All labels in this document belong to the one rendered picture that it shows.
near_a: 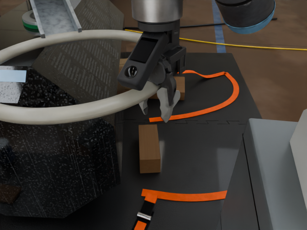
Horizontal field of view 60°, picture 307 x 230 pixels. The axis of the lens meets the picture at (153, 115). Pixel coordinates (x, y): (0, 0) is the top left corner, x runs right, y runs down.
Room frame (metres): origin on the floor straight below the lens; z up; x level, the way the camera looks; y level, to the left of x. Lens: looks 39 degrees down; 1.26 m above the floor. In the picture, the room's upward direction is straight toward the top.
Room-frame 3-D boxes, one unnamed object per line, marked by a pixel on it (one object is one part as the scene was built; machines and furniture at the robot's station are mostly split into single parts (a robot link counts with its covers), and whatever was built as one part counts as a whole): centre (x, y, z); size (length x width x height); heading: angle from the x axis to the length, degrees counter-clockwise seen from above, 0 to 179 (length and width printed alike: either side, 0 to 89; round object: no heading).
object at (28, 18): (1.18, 0.46, 0.87); 0.21 x 0.21 x 0.01
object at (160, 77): (0.49, -0.01, 1.03); 0.09 x 0.08 x 0.12; 145
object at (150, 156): (1.15, 0.03, 0.07); 0.30 x 0.12 x 0.12; 4
